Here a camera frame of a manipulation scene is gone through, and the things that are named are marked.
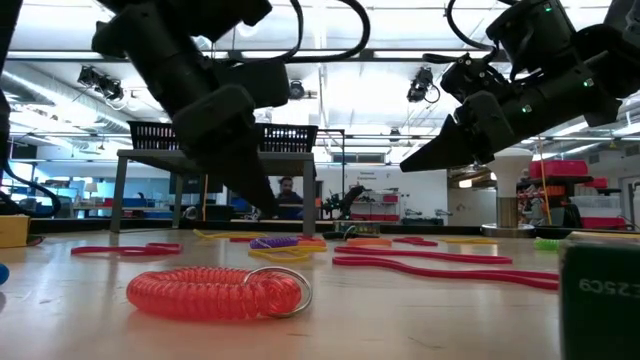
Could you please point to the black aluminium table frame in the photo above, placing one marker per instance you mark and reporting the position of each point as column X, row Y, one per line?
column 450, row 230

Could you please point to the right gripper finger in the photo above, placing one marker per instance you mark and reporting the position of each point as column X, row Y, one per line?
column 445, row 155

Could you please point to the black computer monitor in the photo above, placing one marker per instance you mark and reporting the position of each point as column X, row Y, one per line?
column 182, row 184

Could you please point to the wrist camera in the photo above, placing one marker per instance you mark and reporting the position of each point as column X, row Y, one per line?
column 260, row 82
column 475, row 77

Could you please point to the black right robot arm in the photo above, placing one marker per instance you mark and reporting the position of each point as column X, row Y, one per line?
column 565, row 100

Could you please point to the person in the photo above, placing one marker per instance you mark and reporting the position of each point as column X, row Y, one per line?
column 287, row 200

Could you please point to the red storage bin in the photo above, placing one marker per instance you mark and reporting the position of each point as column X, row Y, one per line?
column 602, row 223
column 557, row 169

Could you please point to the grey perforated metal shelf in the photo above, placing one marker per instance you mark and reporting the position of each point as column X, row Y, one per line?
column 145, row 161

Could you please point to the overhead light bar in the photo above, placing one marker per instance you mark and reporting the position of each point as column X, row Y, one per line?
column 60, row 55

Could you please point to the white storage bin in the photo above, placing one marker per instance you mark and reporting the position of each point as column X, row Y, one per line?
column 595, row 206

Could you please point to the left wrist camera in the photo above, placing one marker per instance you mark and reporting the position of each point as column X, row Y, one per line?
column 260, row 82

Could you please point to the orange rubber band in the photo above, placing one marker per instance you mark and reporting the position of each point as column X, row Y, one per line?
column 312, row 242
column 370, row 242

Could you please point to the rack with red bins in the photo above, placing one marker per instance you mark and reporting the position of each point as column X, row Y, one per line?
column 382, row 205

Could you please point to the black plastic mesh basket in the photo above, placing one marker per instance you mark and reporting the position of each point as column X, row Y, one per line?
column 150, row 136
column 295, row 138

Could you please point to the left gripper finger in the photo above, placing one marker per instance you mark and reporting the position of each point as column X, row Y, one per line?
column 240, row 175

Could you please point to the small white table lamp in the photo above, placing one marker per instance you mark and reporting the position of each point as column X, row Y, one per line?
column 90, row 186

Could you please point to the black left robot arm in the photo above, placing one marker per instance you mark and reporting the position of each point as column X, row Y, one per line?
column 150, row 30

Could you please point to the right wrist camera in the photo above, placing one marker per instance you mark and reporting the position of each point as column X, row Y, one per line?
column 475, row 77

